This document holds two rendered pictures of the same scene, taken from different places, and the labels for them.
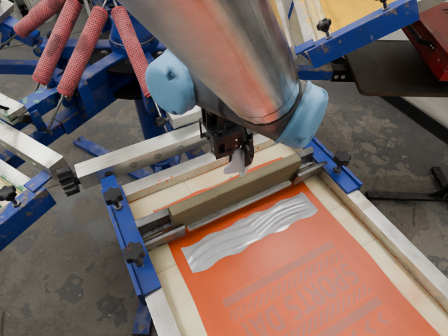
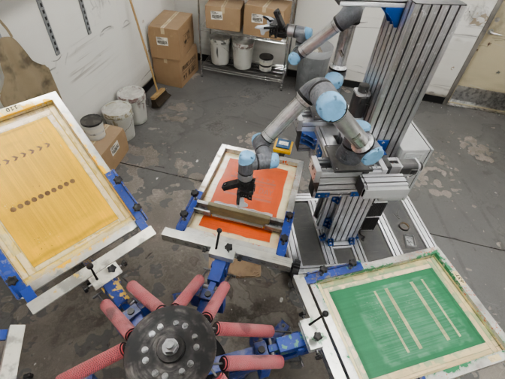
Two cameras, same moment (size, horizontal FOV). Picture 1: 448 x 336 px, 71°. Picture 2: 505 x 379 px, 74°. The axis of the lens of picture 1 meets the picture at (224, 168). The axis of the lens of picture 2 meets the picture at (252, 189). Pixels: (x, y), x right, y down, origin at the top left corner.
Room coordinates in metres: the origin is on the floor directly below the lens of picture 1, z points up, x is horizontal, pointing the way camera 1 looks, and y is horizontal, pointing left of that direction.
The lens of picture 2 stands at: (1.36, 0.76, 2.48)
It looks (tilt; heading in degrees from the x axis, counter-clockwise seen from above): 46 degrees down; 219
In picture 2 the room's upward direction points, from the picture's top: 5 degrees clockwise
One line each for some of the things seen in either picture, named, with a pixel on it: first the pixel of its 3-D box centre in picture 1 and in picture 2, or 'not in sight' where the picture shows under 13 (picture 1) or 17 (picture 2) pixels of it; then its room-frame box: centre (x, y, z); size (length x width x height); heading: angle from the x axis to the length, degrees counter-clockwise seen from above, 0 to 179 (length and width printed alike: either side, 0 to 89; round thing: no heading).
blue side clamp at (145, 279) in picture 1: (131, 239); (285, 234); (0.35, 0.22, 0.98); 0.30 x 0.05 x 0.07; 28
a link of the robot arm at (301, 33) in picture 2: not in sight; (303, 33); (-0.49, -0.42, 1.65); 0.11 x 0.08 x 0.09; 113
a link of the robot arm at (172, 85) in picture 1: (199, 76); (265, 159); (0.36, 0.03, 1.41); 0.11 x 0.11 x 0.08; 55
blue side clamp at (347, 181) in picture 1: (315, 157); (190, 211); (0.62, -0.27, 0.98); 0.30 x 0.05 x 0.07; 28
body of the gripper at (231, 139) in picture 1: (227, 121); (246, 186); (0.45, -0.01, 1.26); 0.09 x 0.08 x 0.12; 119
